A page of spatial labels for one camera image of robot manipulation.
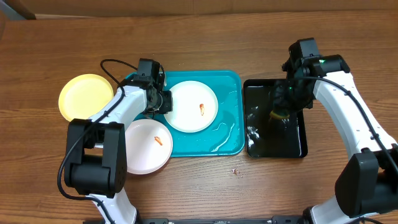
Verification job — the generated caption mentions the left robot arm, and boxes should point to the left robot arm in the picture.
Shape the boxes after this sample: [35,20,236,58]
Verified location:
[57,85,172,223]

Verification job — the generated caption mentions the white plate top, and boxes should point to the white plate top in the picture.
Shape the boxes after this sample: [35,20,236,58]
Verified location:
[164,81,218,133]

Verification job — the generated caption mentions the green yellow sponge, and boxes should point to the green yellow sponge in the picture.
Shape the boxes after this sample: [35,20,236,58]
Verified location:
[269,109,290,120]

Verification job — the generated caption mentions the teal plastic tray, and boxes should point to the teal plastic tray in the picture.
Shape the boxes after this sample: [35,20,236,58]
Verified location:
[124,70,246,158]

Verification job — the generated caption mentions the black rectangular tray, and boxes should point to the black rectangular tray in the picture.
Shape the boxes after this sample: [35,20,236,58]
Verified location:
[243,79,308,159]

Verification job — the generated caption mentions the pinkish white plate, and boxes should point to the pinkish white plate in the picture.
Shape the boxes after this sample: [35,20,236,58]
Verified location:
[126,119,173,175]

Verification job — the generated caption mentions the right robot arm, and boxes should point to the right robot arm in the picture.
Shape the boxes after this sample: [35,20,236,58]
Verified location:
[270,54,397,223]

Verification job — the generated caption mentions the small debris on table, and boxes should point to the small debris on table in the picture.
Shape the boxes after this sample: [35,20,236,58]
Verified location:
[231,165,243,178]

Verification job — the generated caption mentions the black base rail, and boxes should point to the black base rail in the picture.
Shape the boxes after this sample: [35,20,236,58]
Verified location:
[136,215,310,224]

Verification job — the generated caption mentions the yellow green rimmed plate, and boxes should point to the yellow green rimmed plate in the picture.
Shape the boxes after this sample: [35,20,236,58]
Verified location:
[58,74,114,121]

